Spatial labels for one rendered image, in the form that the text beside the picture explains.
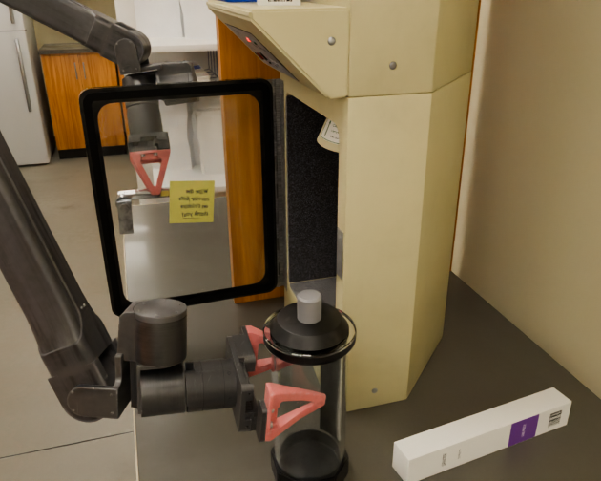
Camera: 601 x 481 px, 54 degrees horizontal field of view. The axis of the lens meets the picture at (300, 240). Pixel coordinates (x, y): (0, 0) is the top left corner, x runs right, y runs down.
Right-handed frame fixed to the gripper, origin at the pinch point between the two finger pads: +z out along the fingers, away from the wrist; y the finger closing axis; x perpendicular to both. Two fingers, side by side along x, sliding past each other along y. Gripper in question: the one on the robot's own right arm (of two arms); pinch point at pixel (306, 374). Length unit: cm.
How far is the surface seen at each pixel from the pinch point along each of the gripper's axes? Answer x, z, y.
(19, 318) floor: 125, -72, 220
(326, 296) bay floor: 8.2, 13.8, 31.7
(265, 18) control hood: -39.2, -5.5, 11.2
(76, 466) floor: 118, -39, 110
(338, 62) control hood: -35.2, 3.3, 11.2
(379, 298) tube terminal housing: -3.9, 13.2, 10.3
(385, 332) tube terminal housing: 1.9, 15.1, 10.2
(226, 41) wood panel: -32, -4, 48
